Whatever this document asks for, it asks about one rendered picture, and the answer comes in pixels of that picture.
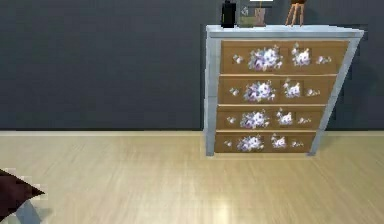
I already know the pink lamp base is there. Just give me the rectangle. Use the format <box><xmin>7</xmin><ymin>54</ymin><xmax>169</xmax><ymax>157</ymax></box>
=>
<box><xmin>254</xmin><ymin>0</ymin><xmax>267</xmax><ymax>27</ymax></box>

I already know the dark maroon bed cover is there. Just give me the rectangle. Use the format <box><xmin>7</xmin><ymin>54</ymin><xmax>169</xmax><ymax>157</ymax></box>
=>
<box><xmin>0</xmin><ymin>168</ymin><xmax>46</xmax><ymax>213</ymax></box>

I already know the green framed picture stand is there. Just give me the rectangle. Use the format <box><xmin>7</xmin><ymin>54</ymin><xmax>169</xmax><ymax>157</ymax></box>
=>
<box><xmin>237</xmin><ymin>5</ymin><xmax>258</xmax><ymax>28</ymax></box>

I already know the wooden artist figure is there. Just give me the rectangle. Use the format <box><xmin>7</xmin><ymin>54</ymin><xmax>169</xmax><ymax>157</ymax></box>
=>
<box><xmin>285</xmin><ymin>0</ymin><xmax>307</xmax><ymax>27</ymax></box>

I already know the black bottle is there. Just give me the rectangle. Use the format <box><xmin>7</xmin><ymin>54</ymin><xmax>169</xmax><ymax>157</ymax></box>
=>
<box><xmin>220</xmin><ymin>0</ymin><xmax>237</xmax><ymax>29</ymax></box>

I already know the white floral chest of drawers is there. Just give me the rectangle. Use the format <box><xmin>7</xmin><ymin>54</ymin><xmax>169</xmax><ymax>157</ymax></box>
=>
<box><xmin>203</xmin><ymin>24</ymin><xmax>365</xmax><ymax>157</ymax></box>

